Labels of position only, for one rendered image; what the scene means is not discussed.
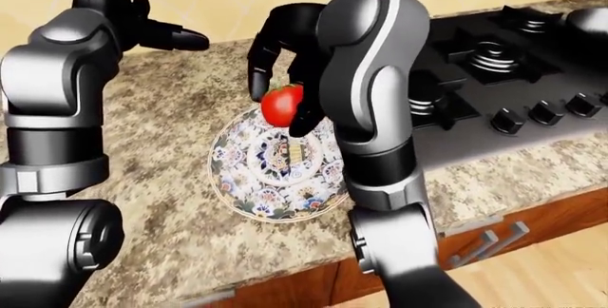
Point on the black stove knob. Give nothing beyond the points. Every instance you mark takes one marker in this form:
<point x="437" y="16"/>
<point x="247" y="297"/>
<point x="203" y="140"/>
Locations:
<point x="583" y="105"/>
<point x="506" y="120"/>
<point x="544" y="110"/>

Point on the red tomato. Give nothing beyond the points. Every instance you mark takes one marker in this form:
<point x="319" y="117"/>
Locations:
<point x="281" y="105"/>

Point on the brown wooden cabinet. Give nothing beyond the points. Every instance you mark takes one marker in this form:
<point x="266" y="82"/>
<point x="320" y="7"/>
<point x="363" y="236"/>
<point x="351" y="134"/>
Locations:
<point x="475" y="251"/>

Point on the black gas cooktop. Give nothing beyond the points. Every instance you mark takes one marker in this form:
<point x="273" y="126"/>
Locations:
<point x="499" y="83"/>

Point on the black pan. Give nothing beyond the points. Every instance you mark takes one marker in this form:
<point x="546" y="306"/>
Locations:
<point x="586" y="23"/>

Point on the floral patterned ceramic plate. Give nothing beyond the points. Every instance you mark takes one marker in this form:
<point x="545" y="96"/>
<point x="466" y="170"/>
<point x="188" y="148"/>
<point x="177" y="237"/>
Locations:
<point x="278" y="176"/>

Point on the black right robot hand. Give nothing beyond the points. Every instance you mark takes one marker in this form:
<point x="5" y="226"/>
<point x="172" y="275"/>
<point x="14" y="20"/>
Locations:
<point x="285" y="23"/>

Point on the black stove burner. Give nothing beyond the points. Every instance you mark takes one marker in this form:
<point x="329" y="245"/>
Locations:
<point x="494" y="56"/>
<point x="539" y="24"/>
<point x="427" y="103"/>

